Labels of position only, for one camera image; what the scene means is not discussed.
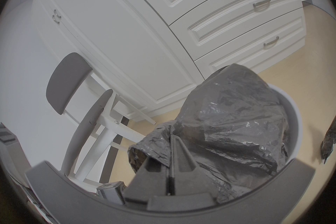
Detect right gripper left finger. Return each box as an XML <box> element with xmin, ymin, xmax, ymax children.
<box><xmin>124</xmin><ymin>157</ymin><xmax>169</xmax><ymax>203</ymax></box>

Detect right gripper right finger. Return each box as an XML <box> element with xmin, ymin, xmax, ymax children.
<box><xmin>170</xmin><ymin>134</ymin><xmax>218</xmax><ymax>203</ymax></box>

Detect black plastic bag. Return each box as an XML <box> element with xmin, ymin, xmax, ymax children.
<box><xmin>128</xmin><ymin>63</ymin><xmax>289</xmax><ymax>204</ymax></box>

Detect white trash bin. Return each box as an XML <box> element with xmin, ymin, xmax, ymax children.
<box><xmin>268</xmin><ymin>83</ymin><xmax>302</xmax><ymax>166</ymax></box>

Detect crumpled black plastic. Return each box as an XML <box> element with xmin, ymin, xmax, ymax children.
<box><xmin>320</xmin><ymin>115</ymin><xmax>336</xmax><ymax>165</ymax></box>

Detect white chair grey cushions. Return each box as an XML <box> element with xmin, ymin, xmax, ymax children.
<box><xmin>46</xmin><ymin>52</ymin><xmax>158</xmax><ymax>184</ymax></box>

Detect white wardrobe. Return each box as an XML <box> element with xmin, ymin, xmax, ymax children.
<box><xmin>31</xmin><ymin>0</ymin><xmax>307</xmax><ymax>124</ymax></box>

